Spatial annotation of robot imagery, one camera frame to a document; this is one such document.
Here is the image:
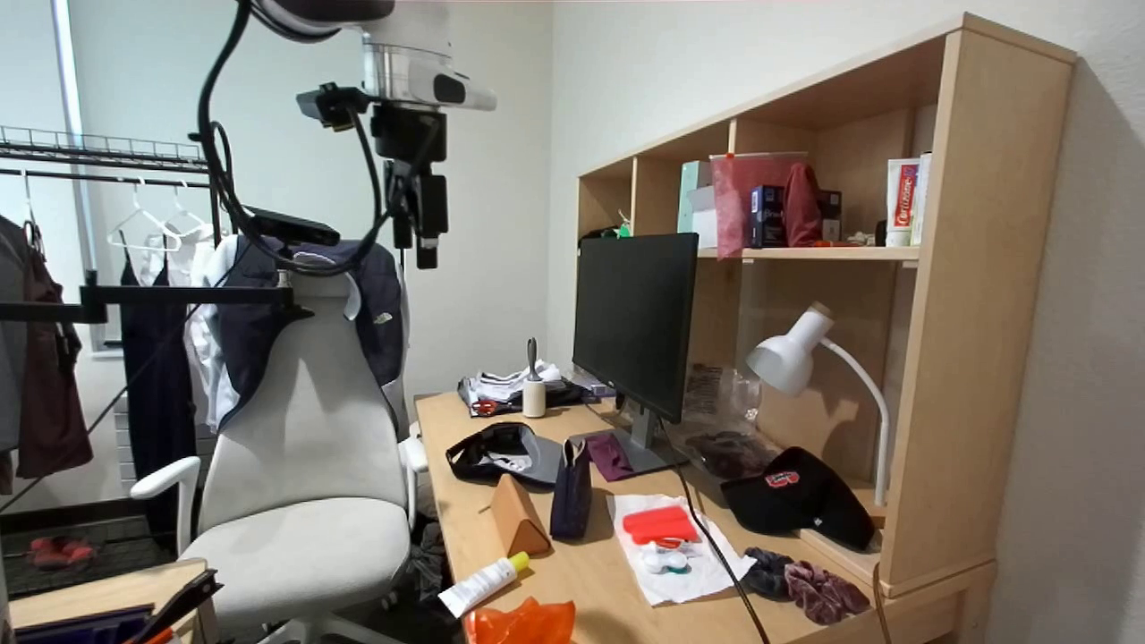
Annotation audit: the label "small dark jar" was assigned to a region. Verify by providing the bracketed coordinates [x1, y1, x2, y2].
[815, 184, 844, 248]

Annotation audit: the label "dark brown bottle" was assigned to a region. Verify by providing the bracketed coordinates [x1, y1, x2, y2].
[548, 440, 597, 548]

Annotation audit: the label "dark blue bottle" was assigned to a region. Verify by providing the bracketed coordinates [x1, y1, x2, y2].
[743, 183, 792, 251]

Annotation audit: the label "purple cloth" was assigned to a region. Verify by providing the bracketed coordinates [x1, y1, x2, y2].
[582, 429, 636, 481]

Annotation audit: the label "red and white booklet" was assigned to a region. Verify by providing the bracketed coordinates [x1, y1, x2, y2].
[607, 491, 762, 608]

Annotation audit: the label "pile of printed clothes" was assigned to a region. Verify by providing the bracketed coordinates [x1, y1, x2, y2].
[456, 361, 601, 422]

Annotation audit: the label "black power cable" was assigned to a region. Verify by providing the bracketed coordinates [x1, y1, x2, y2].
[671, 461, 774, 644]

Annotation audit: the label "small white bottle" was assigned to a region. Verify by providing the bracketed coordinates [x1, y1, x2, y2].
[517, 336, 549, 422]

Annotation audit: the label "grey monitor stand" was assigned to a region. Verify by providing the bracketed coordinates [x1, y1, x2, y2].
[588, 401, 689, 479]

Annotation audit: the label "tan wedge block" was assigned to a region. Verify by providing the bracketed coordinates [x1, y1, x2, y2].
[480, 472, 555, 561]

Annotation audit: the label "clear plastic pouch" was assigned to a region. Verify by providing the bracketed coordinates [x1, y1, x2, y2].
[683, 361, 783, 486]

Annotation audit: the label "black horizontal bar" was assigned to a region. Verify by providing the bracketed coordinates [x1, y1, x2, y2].
[0, 267, 313, 325]

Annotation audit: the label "white office chair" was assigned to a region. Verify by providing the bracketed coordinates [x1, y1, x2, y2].
[124, 263, 413, 644]

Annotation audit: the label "white tube with yellow cap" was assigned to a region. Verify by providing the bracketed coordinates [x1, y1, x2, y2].
[437, 548, 536, 622]

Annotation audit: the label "dark navy jacket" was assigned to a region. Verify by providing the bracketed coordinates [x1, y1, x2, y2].
[212, 227, 407, 409]

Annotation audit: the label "orange plastic bag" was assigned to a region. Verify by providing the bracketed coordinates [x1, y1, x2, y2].
[461, 598, 579, 644]

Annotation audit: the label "wooden crate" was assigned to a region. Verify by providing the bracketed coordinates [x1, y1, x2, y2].
[7, 554, 225, 644]

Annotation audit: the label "dark scrunchie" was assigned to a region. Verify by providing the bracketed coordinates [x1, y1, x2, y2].
[741, 543, 797, 604]

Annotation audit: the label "white desk lamp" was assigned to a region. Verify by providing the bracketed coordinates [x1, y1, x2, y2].
[743, 301, 893, 511]

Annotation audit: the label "black cap with red patch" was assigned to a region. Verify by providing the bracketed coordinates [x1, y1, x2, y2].
[719, 443, 880, 554]

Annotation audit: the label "dark red hanging garment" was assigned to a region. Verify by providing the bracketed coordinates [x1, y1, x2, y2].
[0, 212, 96, 479]

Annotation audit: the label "dark navy hanging garment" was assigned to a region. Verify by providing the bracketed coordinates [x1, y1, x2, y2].
[116, 248, 201, 479]

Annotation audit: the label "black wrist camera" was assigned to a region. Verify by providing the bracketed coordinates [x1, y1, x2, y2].
[295, 83, 375, 132]

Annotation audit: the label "wooden desk shelf unit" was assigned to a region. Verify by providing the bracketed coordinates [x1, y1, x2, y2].
[571, 9, 1080, 599]

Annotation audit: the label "mauve velvet scrunchie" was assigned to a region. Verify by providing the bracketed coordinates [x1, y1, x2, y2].
[781, 556, 871, 629]

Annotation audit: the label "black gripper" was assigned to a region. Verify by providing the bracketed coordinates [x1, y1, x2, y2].
[367, 100, 452, 273]

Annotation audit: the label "black computer monitor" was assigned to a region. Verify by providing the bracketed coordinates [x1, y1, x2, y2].
[571, 227, 701, 424]

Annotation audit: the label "red shoes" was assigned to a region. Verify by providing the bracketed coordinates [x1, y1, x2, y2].
[25, 531, 96, 568]

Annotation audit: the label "white box with red print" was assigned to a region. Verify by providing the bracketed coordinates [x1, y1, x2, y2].
[882, 153, 935, 251]

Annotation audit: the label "metal clothes rack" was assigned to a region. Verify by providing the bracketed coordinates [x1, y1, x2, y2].
[0, 122, 215, 178]

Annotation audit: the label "white clothes hanger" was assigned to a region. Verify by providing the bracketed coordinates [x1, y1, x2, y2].
[102, 176, 171, 255]
[157, 183, 221, 244]

